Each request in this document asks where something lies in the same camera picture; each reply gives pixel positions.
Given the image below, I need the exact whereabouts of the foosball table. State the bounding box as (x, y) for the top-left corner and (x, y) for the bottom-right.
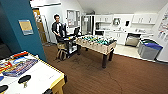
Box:
(74, 34), (118, 70)

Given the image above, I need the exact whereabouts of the stainless steel refrigerator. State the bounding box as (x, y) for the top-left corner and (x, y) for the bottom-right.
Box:
(81, 14), (96, 36)

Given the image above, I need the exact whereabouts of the red flat item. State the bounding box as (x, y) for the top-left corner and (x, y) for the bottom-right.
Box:
(12, 51), (30, 58)

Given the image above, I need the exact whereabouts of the blue table tennis paddle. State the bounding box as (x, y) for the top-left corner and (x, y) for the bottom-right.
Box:
(0, 75), (5, 83)

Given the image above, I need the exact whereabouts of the orange snack pack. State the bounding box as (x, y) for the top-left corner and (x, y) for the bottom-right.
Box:
(0, 59), (15, 74)

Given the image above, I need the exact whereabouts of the stainless steel dishwasher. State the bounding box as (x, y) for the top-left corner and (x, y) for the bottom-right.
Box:
(124, 33), (141, 48)

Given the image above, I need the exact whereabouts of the person in dark shirt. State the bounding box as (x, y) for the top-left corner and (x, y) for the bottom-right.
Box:
(51, 13), (67, 44)

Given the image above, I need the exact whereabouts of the yellow wall sign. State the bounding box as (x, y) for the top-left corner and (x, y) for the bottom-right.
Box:
(18, 19), (35, 36)

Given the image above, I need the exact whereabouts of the blue lid waste bin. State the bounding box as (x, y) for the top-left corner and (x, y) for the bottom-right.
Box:
(141, 41), (164, 61)

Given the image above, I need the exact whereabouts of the white double-door sink cabinet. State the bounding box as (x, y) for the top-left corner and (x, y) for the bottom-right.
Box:
(111, 31), (128, 46)

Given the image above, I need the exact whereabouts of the green lid waste bin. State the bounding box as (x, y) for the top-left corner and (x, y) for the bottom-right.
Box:
(137, 38), (154, 56)

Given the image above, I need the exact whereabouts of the black wheeled cart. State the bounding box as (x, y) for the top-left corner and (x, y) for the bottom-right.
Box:
(58, 26), (83, 57)

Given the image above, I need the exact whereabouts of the black soap dispenser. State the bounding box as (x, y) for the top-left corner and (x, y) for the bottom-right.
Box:
(125, 20), (130, 28)

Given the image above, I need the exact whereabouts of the grey notice board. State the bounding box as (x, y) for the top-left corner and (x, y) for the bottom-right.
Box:
(66, 8), (82, 30)

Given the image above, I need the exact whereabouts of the colourful game box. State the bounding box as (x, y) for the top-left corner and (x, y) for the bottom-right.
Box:
(3, 57), (40, 78)

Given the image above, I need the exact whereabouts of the white two-door wall cabinet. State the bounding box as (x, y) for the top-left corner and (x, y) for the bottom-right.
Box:
(95, 14), (114, 24)

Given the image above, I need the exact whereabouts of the built-in black microwave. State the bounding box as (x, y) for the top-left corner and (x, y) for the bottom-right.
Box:
(94, 29), (105, 37)

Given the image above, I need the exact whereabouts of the white three-door wall cabinet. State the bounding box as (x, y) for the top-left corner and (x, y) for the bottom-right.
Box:
(131, 13), (158, 25)

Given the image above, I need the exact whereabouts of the white table with dishes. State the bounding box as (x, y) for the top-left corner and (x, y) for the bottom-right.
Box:
(0, 51), (67, 94)

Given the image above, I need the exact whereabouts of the black coffee machine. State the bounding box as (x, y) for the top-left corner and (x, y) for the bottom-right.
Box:
(95, 22), (101, 31)

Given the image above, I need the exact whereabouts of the brown wooden door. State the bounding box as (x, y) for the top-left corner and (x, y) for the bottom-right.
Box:
(32, 8), (48, 45)

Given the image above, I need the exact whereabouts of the steel paper towel dispenser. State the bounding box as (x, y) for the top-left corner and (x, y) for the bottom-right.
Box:
(112, 17), (122, 27)

